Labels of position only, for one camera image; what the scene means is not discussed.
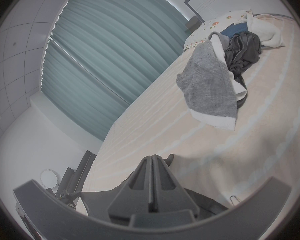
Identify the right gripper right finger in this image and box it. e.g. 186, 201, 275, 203
153, 155, 199, 226

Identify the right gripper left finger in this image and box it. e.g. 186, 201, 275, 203
107, 155, 159, 227

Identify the black T-shirt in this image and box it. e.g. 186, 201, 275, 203
81, 154, 228, 217

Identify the bed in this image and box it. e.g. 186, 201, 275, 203
86, 0, 300, 216

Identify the blue-green curtain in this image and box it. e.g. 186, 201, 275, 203
41, 41, 132, 141
50, 0, 202, 105

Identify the grey and white garment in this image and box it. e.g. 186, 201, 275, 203
177, 31, 248, 131

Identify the black garment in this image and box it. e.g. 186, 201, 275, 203
224, 31, 262, 109

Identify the white printed pillow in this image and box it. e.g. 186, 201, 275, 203
184, 8, 253, 51

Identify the grey bedside table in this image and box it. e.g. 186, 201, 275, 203
185, 15, 206, 34

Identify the dark blue garment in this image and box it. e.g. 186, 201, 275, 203
219, 23, 250, 39

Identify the cream garment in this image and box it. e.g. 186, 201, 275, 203
241, 8, 286, 48

